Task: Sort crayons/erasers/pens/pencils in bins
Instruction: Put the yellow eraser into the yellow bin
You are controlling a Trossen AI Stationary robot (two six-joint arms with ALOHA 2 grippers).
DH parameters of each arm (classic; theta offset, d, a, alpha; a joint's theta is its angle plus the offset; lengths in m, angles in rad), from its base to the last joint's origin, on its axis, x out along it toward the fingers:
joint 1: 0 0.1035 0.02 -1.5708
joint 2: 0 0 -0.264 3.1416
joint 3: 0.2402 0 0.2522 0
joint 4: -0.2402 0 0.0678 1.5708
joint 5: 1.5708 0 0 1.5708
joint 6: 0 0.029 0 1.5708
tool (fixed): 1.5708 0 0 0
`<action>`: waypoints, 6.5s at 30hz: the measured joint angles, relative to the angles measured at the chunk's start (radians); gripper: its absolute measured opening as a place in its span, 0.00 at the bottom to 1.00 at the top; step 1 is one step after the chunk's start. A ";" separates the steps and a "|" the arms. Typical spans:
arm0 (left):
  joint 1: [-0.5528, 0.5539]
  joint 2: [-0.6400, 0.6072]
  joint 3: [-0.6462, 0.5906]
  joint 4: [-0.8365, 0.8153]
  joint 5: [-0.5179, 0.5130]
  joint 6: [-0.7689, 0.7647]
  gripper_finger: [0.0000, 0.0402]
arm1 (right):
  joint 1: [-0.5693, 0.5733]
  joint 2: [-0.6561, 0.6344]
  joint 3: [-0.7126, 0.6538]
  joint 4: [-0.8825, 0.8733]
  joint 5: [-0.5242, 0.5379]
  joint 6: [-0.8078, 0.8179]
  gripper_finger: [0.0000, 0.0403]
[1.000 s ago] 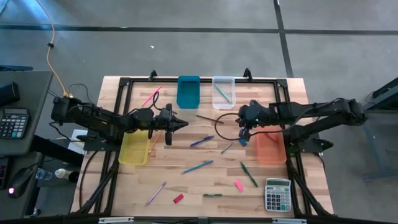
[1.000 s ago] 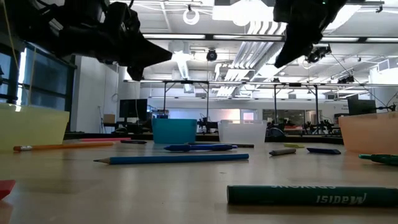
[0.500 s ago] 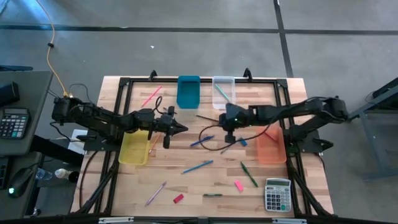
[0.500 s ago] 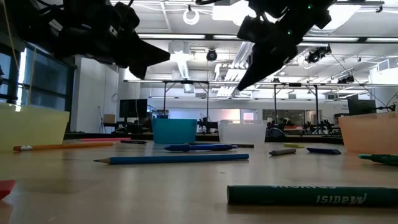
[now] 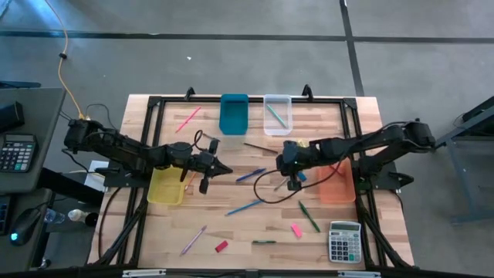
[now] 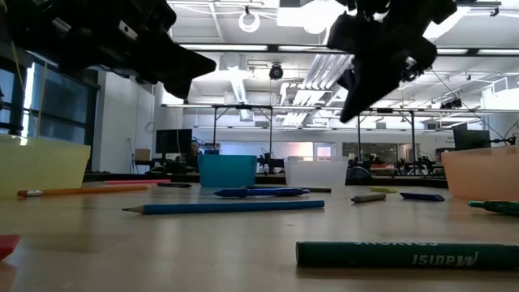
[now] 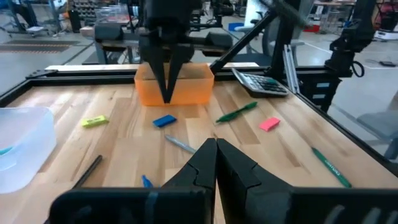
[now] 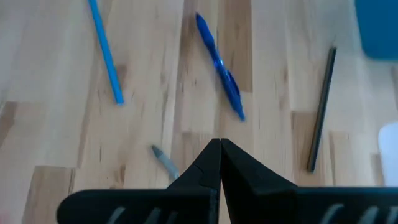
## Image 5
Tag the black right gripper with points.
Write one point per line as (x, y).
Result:
(295, 158)

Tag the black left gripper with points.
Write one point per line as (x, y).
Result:
(202, 162)

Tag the gray crayon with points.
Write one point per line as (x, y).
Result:
(279, 185)

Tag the blue eraser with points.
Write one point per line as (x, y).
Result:
(303, 177)

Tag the dark brown pencil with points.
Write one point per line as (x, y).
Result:
(260, 148)

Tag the blue pen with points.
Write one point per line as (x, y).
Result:
(251, 175)

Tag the orange pencil with eraser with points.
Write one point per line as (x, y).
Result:
(190, 181)

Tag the blue pencil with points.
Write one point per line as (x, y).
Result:
(244, 207)

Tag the light green pencil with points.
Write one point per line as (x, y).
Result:
(277, 116)

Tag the pink pencil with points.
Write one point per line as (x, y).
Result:
(188, 119)

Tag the red eraser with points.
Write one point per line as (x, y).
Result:
(221, 246)

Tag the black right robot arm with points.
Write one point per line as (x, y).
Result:
(366, 141)

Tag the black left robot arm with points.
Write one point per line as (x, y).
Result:
(127, 148)

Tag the clear plastic bin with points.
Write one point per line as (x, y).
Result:
(270, 129)

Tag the teal plastic bin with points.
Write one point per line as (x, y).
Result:
(233, 116)

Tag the green pen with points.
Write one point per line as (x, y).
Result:
(308, 216)

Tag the yellow translucent plastic bin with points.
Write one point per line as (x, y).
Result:
(166, 189)

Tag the orange translucent plastic bin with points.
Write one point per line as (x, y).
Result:
(339, 191)

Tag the pink eraser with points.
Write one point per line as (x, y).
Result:
(296, 230)

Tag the purple pen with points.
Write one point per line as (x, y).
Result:
(193, 240)

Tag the silver gray calculator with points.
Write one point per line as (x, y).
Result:
(344, 243)

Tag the white paper sheet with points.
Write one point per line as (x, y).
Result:
(92, 181)

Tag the white and black bottle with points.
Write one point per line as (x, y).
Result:
(83, 217)

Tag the clear plastic bottle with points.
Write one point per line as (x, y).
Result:
(54, 216)

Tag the gray metal table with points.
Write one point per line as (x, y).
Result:
(461, 173)

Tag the gray desk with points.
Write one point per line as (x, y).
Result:
(42, 116)

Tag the dark gray calculator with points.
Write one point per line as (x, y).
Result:
(17, 154)

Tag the black computer mouse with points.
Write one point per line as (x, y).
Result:
(25, 226)

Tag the black speaker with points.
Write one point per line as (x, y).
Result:
(9, 116)

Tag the black aluminium table frame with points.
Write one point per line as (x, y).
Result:
(254, 99)

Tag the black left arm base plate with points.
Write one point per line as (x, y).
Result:
(123, 180)

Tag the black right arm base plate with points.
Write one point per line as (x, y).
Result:
(386, 181)

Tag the silver metal bracket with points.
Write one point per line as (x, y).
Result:
(144, 273)
(359, 274)

